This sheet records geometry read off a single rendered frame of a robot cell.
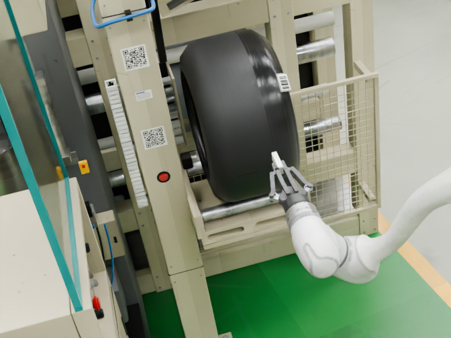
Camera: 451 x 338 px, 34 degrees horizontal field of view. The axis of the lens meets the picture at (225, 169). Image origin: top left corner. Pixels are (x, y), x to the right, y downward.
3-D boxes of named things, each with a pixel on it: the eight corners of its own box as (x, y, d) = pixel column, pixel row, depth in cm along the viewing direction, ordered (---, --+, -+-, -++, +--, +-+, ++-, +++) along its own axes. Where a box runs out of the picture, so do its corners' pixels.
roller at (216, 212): (196, 208, 253) (199, 218, 255) (199, 214, 249) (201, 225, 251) (294, 182, 256) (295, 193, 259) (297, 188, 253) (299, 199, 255)
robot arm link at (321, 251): (279, 233, 196) (311, 248, 204) (298, 277, 185) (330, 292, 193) (308, 207, 192) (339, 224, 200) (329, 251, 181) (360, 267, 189)
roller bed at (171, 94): (138, 157, 286) (121, 90, 268) (133, 137, 298) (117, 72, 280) (188, 144, 288) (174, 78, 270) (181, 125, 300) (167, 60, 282)
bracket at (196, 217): (198, 239, 250) (193, 218, 244) (177, 174, 282) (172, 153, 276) (207, 237, 250) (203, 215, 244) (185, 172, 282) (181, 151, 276)
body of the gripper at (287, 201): (314, 198, 199) (303, 176, 206) (284, 206, 198) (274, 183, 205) (314, 216, 204) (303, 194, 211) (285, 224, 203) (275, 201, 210)
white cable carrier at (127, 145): (138, 208, 252) (105, 88, 224) (136, 199, 256) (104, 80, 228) (151, 204, 252) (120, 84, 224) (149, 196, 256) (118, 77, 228)
